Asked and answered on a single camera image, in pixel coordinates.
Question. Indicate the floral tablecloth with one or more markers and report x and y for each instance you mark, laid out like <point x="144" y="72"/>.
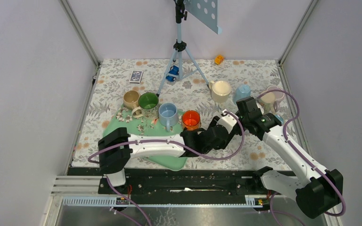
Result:
<point x="200" y="96"/>

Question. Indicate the orange toy block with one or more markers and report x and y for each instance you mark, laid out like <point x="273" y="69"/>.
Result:
<point x="219" y="59"/>

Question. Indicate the seahorse pattern mug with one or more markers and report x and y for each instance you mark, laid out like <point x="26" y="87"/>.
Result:
<point x="267" y="101"/>

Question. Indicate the perforated blue calibration plate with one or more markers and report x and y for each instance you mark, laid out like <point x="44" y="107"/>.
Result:
<point x="206" y="11"/>

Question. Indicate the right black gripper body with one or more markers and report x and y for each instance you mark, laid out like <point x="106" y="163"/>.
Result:
<point x="244" y="119"/>

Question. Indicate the lilac mug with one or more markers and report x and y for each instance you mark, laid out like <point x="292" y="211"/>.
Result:
<point x="279" y="96"/>

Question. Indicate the beige mug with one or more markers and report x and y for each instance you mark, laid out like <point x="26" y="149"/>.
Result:
<point x="131" y="99"/>

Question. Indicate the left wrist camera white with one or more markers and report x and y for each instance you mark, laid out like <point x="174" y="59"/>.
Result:
<point x="228" y="121"/>

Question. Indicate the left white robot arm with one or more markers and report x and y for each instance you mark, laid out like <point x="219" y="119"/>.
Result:
<point x="117" y="148"/>

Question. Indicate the blue toy car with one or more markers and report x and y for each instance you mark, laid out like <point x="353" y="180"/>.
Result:
<point x="173" y="72"/>

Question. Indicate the green floral tray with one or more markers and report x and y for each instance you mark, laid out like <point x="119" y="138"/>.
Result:
<point x="141" y="126"/>

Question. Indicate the cream mug green inside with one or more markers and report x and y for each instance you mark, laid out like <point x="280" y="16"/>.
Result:
<point x="148" y="106"/>

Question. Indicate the blue butterfly mug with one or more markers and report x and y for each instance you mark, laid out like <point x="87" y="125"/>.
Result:
<point x="279" y="118"/>

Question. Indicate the light blue faceted mug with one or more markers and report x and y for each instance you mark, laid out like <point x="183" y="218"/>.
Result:
<point x="241" y="92"/>

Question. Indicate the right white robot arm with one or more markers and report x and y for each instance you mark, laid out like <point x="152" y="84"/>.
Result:
<point x="315" y="188"/>

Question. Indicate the orange mug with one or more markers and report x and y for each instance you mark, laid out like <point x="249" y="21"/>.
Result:
<point x="191" y="120"/>

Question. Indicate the playing card deck box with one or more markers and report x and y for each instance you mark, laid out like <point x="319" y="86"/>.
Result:
<point x="136" y="77"/>

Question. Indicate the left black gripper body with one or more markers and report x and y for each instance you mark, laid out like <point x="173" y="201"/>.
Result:
<point x="223" y="145"/>

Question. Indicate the blue tripod stand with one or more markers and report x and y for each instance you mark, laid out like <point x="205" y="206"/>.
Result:
<point x="178" y="48"/>

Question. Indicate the cream ribbed mug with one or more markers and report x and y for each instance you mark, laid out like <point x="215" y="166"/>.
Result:
<point x="220" y="91"/>

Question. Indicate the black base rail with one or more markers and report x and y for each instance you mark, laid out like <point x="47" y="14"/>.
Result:
<point x="153" y="186"/>

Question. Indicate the light blue ribbed mug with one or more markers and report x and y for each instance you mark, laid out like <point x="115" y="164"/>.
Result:
<point x="168" y="115"/>

